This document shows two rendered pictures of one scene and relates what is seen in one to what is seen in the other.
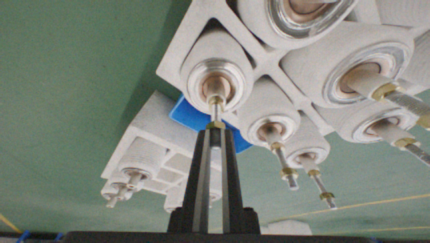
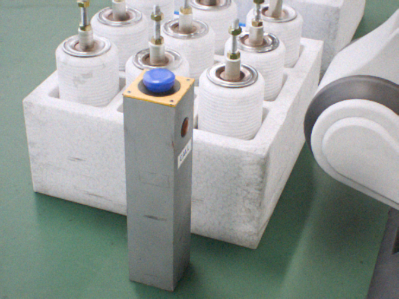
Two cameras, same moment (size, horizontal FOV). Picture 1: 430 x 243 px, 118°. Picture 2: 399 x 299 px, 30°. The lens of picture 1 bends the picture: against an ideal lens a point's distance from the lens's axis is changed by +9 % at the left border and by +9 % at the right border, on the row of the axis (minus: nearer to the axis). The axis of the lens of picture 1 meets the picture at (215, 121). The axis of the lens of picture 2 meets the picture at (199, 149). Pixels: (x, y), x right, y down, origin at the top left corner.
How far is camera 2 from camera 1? 118 cm
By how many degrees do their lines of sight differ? 20
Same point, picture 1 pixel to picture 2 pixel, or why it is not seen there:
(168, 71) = (312, 43)
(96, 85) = not seen: outside the picture
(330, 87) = (200, 23)
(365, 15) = not seen: hidden behind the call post
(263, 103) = (228, 19)
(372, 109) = (144, 24)
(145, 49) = not seen: hidden behind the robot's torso
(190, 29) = (304, 61)
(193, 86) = (291, 11)
